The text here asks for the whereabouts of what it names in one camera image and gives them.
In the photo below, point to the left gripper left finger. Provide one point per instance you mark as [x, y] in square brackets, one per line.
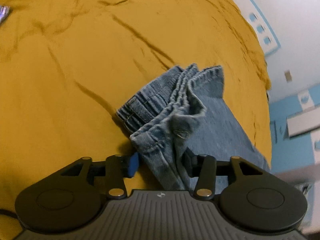
[118, 167]

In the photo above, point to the blue denim pants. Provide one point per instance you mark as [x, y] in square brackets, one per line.
[182, 115]

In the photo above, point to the white blue headboard panel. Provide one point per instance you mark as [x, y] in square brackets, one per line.
[264, 32]

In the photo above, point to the yellow bed cover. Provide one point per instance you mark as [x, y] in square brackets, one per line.
[68, 65]

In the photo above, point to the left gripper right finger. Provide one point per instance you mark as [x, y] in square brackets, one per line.
[204, 168]

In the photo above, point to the blue wardrobe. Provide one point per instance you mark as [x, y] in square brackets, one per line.
[294, 124]

